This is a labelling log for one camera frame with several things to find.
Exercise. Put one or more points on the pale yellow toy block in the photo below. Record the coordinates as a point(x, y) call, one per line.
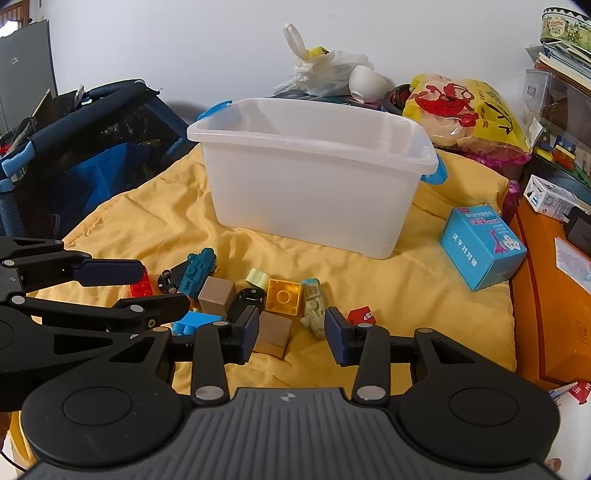
point(257, 279)

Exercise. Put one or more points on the red translucent toy block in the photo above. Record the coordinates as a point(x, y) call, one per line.
point(141, 287)

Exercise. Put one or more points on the black toy car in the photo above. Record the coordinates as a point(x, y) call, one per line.
point(249, 300)

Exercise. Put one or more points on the yellow snack bag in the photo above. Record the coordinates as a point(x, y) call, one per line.
point(480, 115)

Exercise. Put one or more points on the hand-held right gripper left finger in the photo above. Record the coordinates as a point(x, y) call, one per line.
point(251, 334)

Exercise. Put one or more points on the white plastic bag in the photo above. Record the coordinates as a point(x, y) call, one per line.
point(323, 69)

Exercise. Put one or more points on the brown wooden cube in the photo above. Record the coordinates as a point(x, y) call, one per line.
point(216, 295)
point(274, 334)

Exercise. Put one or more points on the small red cube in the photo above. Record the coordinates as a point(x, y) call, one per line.
point(362, 316)

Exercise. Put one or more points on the translucent orange toy block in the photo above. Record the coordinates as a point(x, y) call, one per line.
point(284, 297)

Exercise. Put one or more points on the grey cabinet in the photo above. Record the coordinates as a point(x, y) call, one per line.
point(25, 78)

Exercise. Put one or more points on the dark round container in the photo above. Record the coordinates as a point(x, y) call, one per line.
point(396, 98)

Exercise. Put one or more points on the black device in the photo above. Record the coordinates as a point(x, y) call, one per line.
point(579, 230)

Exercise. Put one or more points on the small white carton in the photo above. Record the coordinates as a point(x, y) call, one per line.
point(551, 198)

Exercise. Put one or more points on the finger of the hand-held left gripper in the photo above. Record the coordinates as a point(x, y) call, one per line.
point(152, 308)
point(111, 271)

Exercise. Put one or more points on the blue card box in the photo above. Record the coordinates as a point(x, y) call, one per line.
point(480, 251)

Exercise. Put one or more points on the teal toy figure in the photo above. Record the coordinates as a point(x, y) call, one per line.
point(198, 270)

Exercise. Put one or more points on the dark blue playpen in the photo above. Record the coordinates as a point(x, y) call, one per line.
point(92, 175)

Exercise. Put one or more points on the pale green toy figure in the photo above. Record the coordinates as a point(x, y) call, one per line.
point(315, 307)

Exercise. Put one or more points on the light blue toy block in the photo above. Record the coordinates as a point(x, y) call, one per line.
point(194, 322)

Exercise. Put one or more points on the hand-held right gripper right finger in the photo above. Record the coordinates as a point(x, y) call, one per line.
point(333, 339)

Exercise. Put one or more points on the white plastic bin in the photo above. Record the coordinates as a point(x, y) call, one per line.
point(304, 184)

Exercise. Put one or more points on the white cup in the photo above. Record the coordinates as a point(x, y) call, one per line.
point(367, 83)

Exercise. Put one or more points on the red white paper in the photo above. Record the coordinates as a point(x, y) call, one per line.
point(572, 392)

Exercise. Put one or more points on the paper label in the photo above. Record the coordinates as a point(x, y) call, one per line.
point(575, 261)

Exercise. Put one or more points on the pink packet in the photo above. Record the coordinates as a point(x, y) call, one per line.
point(511, 201)

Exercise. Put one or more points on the clear plastic box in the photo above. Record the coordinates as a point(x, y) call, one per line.
point(554, 99)

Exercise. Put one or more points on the stack of books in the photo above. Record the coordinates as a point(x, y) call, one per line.
point(563, 57)

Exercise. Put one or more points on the pink bag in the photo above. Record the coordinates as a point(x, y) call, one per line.
point(498, 159)

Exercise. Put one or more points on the yellow blanket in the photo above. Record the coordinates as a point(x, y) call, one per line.
point(415, 332)

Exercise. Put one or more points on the colourful toy train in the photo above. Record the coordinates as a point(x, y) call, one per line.
point(563, 152)

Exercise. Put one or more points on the decorated tin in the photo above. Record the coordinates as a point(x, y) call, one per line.
point(565, 25)

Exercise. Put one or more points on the orange wooden desktop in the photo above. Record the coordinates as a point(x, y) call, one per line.
point(545, 323)

